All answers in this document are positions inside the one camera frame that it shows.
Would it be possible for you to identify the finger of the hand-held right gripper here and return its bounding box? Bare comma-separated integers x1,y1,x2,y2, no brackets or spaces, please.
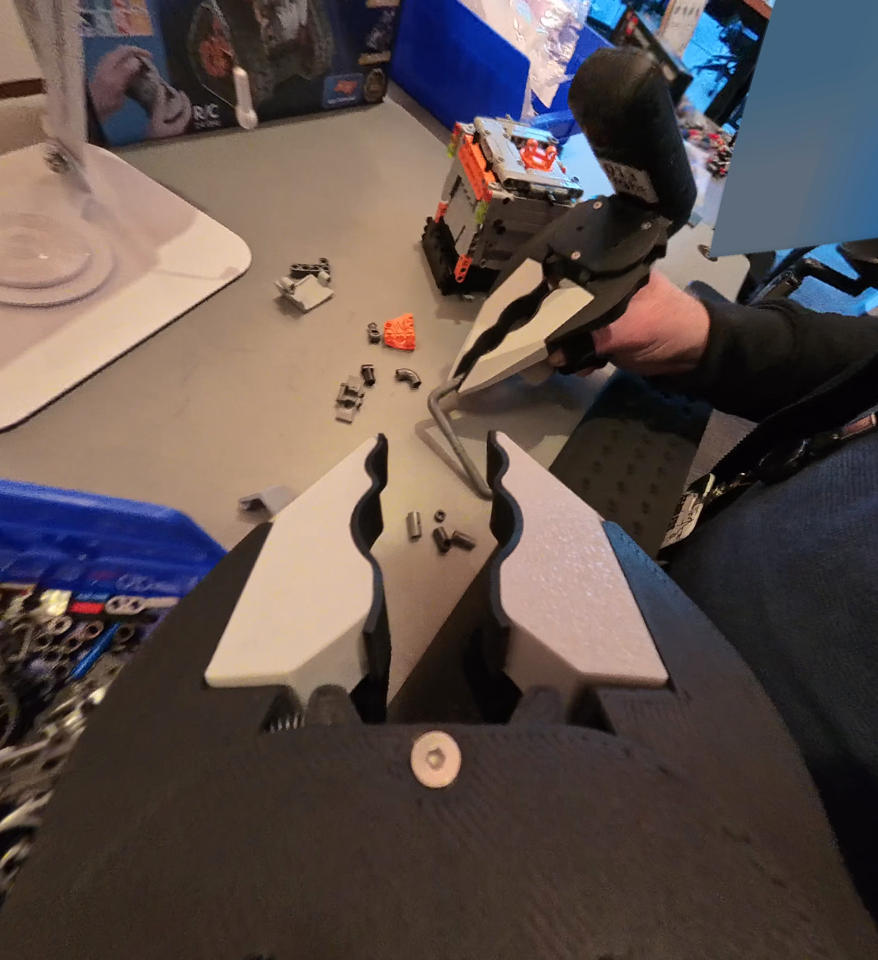
462,285,597,399
451,258,554,376

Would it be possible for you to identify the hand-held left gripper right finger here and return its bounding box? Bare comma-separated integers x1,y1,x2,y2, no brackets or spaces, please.
484,432,669,721

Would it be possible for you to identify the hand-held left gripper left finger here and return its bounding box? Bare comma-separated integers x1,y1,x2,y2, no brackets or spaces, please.
204,435,395,721

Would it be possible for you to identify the dark grey elbow connector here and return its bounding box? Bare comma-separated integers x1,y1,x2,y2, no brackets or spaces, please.
427,383,464,429

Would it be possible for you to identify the dark grey axle pin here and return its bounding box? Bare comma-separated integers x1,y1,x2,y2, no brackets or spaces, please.
436,420,497,501

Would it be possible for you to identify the blue plastic bin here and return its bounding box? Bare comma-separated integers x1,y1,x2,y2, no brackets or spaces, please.
0,473,230,901

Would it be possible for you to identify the pile of toy building pieces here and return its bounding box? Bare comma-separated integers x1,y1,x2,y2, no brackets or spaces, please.
0,578,185,916

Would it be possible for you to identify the person's right forearm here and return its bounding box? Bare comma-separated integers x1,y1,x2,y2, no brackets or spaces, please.
694,293,878,424

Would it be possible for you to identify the person's right hand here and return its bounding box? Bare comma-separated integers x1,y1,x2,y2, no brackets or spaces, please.
597,270,710,376

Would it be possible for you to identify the grey white toy robot model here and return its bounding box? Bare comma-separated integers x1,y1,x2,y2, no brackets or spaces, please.
421,113,590,294

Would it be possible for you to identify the light grey ribbed panel piece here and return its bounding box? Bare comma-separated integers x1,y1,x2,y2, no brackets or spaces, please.
237,483,297,520

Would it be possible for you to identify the black perforated pad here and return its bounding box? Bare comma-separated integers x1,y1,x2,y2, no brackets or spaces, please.
552,368,755,556

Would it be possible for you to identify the dark grey connector plate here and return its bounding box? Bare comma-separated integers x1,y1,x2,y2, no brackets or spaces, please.
334,375,372,424

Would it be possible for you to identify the light grey curved panel piece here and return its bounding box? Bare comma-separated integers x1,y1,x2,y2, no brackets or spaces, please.
274,273,335,313

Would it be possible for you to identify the blue storage bin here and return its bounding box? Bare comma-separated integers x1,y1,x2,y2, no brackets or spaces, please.
391,0,575,136

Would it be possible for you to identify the white stand base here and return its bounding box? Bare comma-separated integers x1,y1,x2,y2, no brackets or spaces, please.
0,0,252,439

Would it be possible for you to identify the blue robot kit box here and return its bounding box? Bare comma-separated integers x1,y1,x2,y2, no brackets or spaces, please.
87,0,402,148

